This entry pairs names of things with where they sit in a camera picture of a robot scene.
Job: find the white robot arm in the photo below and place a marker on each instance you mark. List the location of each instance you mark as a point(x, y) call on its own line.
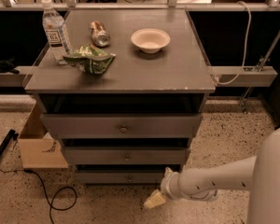
point(260, 175)

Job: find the green chip bag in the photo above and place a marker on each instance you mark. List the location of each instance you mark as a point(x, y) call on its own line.
point(90, 59)

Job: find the black bar on floor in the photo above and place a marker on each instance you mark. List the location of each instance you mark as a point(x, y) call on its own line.
point(11, 135)

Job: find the grey top drawer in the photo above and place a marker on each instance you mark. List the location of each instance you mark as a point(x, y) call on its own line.
point(68, 126)

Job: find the cardboard box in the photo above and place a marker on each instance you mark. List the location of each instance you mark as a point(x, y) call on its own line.
point(38, 149)

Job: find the grey middle drawer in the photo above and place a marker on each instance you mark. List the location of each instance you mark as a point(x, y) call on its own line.
point(125, 155)

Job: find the grey drawer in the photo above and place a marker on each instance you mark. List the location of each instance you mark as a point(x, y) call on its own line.
point(68, 126)
point(120, 178)
point(125, 155)

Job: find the white paper bowl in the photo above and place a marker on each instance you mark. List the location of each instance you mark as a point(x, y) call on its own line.
point(150, 40)

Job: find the black object on rail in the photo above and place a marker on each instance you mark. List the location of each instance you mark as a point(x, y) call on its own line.
point(7, 66)

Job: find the clear plastic water bottle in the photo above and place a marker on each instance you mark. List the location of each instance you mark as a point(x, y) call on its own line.
point(56, 32)

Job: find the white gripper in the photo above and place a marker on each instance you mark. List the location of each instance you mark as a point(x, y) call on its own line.
point(166, 184)

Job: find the grey bottom drawer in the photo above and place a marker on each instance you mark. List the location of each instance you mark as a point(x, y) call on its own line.
point(120, 178)

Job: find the grey drawer cabinet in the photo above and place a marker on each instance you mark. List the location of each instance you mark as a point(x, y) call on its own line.
point(173, 81)

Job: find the crushed metal can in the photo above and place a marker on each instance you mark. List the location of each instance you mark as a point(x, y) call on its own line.
point(99, 35)

